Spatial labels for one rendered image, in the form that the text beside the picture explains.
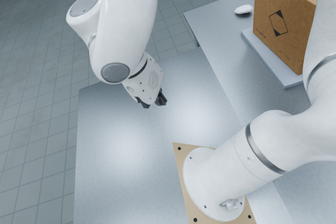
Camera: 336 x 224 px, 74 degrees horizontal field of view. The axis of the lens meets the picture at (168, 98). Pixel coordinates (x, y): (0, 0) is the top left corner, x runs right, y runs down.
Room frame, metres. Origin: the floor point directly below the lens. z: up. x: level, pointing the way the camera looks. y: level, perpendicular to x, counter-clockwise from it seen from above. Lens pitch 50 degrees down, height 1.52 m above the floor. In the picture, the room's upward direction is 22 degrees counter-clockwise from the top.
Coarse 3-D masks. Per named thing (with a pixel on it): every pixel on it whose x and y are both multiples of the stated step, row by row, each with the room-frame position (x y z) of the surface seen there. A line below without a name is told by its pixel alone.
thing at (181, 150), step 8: (176, 144) 0.29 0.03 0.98; (184, 144) 0.29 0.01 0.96; (176, 152) 0.27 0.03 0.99; (184, 152) 0.27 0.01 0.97; (176, 160) 0.25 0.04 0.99; (184, 184) 0.18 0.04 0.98; (184, 192) 0.17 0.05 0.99; (184, 200) 0.15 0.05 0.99; (192, 208) 0.13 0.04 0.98; (248, 208) 0.11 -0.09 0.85; (192, 216) 0.12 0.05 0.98; (200, 216) 0.11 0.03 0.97; (240, 216) 0.10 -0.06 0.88; (248, 216) 0.09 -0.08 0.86
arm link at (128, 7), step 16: (112, 0) 0.31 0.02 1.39; (128, 0) 0.31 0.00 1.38; (144, 0) 0.31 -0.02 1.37; (112, 16) 0.30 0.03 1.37; (128, 16) 0.30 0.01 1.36; (144, 16) 0.30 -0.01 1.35; (96, 32) 0.31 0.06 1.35; (112, 32) 0.29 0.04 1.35; (128, 32) 0.29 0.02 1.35; (144, 32) 0.29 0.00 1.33; (96, 48) 0.30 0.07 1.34; (112, 48) 0.29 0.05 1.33; (128, 48) 0.29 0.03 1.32; (144, 48) 0.30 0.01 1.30; (96, 64) 0.29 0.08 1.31; (112, 64) 0.29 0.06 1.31; (128, 64) 0.29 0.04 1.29; (112, 80) 0.29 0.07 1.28
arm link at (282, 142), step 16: (320, 80) 0.18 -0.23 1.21; (320, 96) 0.15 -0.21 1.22; (272, 112) 0.20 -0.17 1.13; (304, 112) 0.14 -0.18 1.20; (320, 112) 0.12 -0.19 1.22; (256, 128) 0.19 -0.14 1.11; (272, 128) 0.16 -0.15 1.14; (288, 128) 0.14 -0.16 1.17; (304, 128) 0.12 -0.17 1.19; (320, 128) 0.11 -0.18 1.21; (256, 144) 0.16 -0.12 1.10; (272, 144) 0.15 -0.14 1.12; (288, 144) 0.13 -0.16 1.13; (304, 144) 0.11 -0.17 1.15; (320, 144) 0.10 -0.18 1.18; (272, 160) 0.13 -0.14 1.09; (288, 160) 0.12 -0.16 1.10; (304, 160) 0.11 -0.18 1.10; (320, 160) 0.09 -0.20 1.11
